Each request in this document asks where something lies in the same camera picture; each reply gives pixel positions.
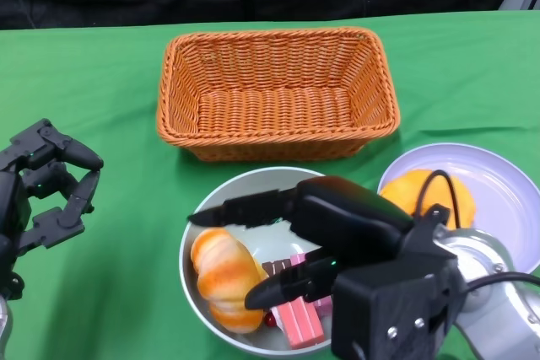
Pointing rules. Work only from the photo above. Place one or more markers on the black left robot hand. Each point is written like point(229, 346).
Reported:
point(38, 153)

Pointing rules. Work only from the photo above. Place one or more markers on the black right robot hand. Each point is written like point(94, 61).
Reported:
point(350, 216)

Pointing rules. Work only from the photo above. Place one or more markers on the grey round bowl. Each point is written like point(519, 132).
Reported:
point(253, 185)

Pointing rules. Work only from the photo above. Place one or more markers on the orange striped croissant bread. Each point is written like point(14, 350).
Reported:
point(223, 267)

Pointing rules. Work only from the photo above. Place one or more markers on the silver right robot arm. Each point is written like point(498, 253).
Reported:
point(493, 322)

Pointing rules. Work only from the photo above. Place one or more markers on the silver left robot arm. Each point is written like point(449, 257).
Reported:
point(4, 318)

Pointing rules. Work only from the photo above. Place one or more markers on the brown chocolate cake slice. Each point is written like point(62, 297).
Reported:
point(276, 268)

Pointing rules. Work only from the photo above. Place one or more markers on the magenta pink cake slice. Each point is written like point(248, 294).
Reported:
point(324, 308)

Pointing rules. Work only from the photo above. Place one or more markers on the salmon pink cake slice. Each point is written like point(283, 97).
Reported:
point(299, 324)

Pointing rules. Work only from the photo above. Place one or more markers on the orange wicker basket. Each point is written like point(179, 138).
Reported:
point(274, 111)

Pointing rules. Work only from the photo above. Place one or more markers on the white cream cherry cake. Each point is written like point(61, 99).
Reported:
point(270, 320)

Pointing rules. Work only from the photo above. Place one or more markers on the lavender round plate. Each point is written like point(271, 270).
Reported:
point(502, 191)

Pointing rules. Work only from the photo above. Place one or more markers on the green tablecloth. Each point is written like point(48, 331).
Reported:
point(105, 292)

